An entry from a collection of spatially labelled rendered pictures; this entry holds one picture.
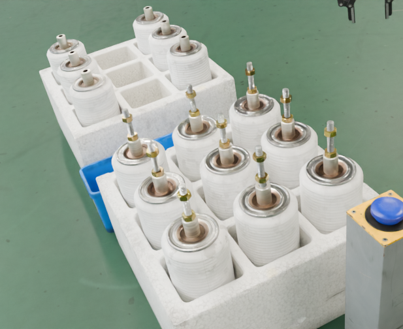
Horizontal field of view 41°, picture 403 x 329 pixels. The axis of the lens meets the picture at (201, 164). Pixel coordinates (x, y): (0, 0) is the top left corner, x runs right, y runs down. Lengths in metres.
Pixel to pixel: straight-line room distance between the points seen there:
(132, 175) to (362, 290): 0.42
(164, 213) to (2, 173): 0.74
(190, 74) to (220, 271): 0.59
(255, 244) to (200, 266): 0.10
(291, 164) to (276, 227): 0.16
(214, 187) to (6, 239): 0.58
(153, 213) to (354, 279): 0.31
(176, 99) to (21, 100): 0.73
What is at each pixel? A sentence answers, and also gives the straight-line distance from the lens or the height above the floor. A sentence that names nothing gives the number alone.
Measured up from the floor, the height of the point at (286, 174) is 0.20.
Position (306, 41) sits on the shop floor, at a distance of 1.80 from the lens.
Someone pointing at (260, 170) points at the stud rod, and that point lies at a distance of 0.75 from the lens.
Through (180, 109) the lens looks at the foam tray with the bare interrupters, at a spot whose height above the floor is 0.15.
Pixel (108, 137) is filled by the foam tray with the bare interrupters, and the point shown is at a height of 0.15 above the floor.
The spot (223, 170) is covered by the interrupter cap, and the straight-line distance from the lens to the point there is 0.86.
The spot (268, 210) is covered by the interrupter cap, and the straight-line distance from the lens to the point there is 0.78.
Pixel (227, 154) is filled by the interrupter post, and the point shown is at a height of 0.27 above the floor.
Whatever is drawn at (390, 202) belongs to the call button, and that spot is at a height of 0.33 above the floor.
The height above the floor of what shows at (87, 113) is 0.20.
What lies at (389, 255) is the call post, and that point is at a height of 0.29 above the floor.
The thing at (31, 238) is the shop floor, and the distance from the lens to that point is 1.25.
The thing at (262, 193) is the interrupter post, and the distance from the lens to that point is 0.77.
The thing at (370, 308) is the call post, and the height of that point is 0.18.
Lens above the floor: 0.79
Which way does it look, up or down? 37 degrees down
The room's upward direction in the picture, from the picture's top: 11 degrees counter-clockwise
